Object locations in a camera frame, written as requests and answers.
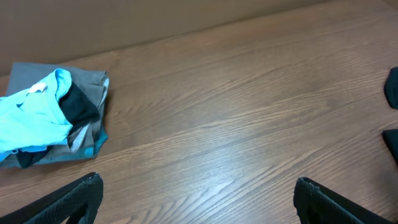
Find folded black Nike shirt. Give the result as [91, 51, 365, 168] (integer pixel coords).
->
[16, 83, 100, 169]

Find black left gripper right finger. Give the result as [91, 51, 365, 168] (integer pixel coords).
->
[294, 177, 392, 224]

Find light blue printed t-shirt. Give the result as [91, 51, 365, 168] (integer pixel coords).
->
[1, 68, 72, 160]

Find folded blue garment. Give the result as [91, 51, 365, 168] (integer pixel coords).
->
[37, 128, 108, 164]

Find folded grey shirt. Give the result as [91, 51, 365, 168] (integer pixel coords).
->
[6, 62, 109, 164]

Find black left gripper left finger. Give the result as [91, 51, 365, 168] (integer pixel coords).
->
[1, 172, 103, 224]

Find black garment under blue shirt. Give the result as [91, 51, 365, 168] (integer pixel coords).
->
[382, 67, 397, 164]

